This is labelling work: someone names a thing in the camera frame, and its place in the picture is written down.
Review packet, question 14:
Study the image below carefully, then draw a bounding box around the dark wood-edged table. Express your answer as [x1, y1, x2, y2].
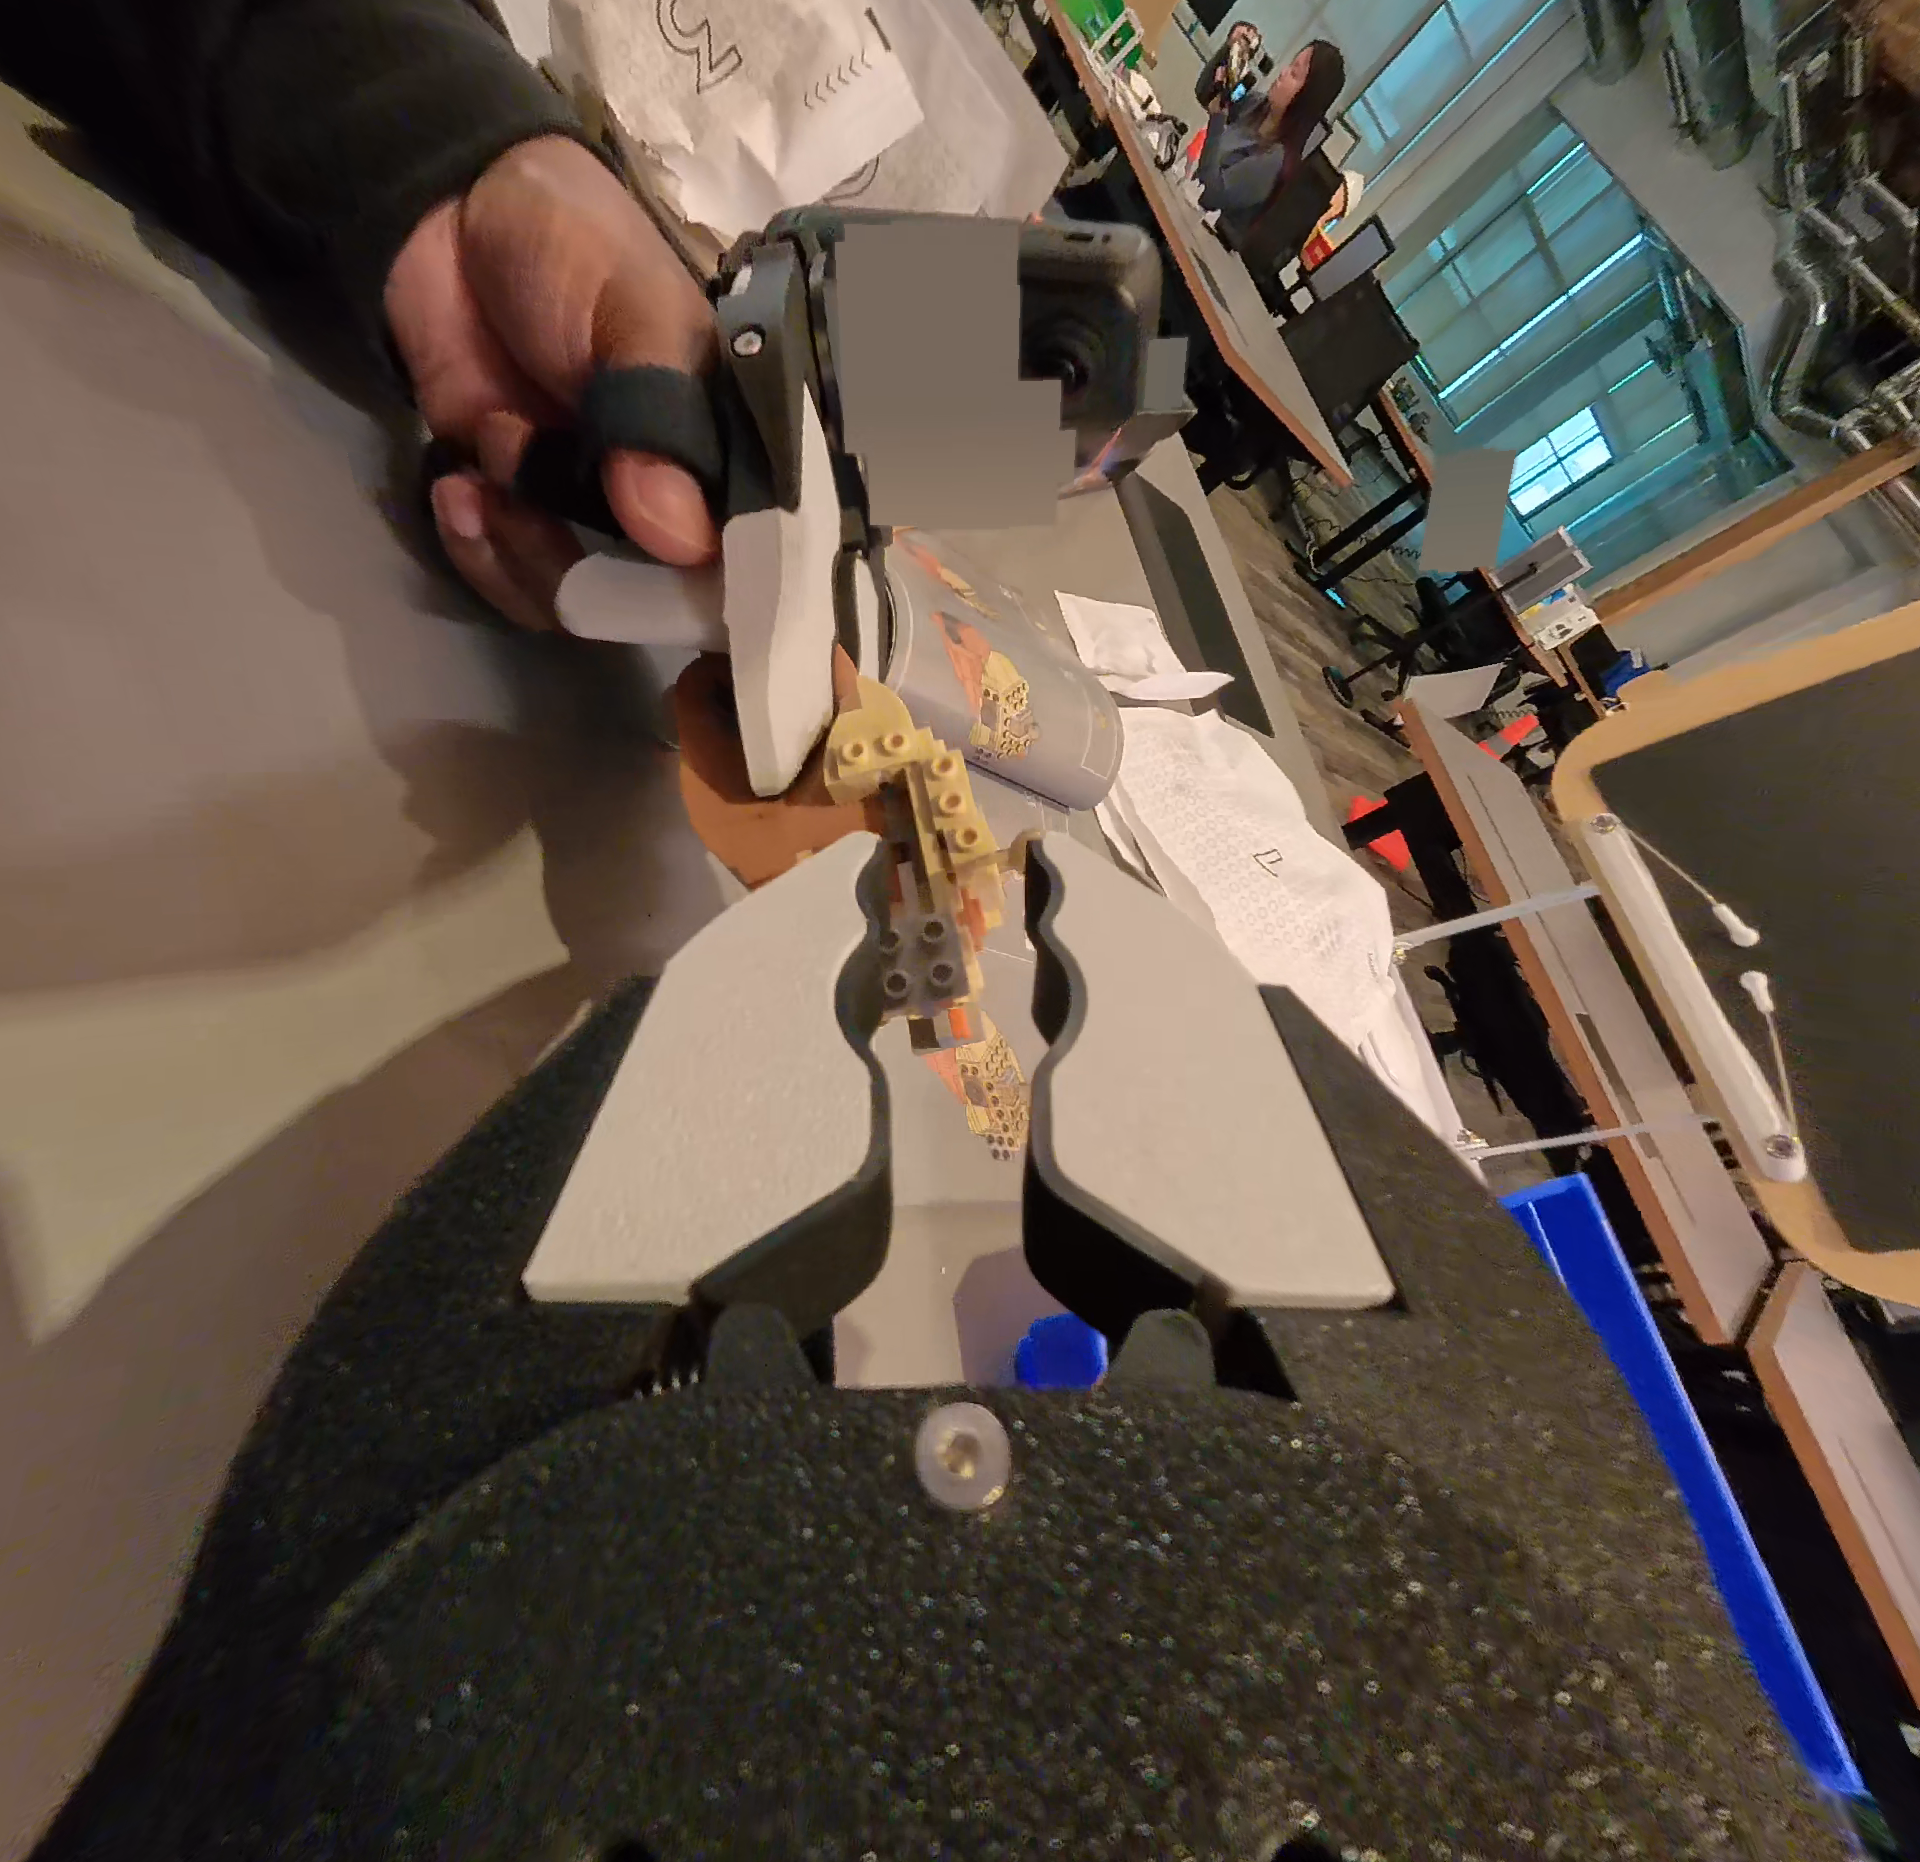
[1551, 602, 1920, 1300]

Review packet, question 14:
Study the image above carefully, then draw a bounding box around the white patterned paper bag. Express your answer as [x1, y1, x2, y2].
[1108, 704, 1459, 1146]
[1049, 587, 1233, 709]

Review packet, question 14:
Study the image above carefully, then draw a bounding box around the white paper bag chevron print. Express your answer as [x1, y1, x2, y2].
[549, 0, 928, 232]

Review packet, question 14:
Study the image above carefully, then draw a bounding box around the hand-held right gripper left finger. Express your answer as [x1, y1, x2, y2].
[520, 830, 898, 1312]

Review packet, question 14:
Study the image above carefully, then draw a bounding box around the metal air duct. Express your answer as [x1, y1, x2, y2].
[1770, 0, 1920, 452]

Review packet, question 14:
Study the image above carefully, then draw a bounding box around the grey desk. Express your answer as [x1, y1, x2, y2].
[0, 0, 1485, 1862]

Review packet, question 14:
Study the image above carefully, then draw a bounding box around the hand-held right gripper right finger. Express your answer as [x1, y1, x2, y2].
[1019, 834, 1400, 1317]

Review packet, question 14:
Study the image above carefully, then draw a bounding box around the person's left forearm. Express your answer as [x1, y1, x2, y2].
[0, 0, 602, 395]

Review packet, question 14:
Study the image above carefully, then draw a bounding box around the person's left hand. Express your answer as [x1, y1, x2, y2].
[385, 134, 725, 634]

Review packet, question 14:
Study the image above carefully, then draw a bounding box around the tan and orange brick model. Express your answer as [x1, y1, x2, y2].
[676, 643, 1040, 1056]

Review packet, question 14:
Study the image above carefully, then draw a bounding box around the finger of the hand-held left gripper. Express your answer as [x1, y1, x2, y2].
[721, 393, 869, 802]

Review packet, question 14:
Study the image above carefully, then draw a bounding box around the long wood-edged table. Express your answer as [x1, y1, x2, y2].
[1036, 0, 1358, 489]

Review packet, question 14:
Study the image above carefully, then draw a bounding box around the grey instruction booklet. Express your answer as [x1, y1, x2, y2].
[867, 528, 1127, 1166]

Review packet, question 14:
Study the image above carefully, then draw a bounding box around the grey wood-edged table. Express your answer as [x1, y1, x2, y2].
[1400, 691, 1780, 1346]

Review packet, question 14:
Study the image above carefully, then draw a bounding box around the blue storage bin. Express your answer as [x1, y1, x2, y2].
[1011, 1177, 1870, 1806]

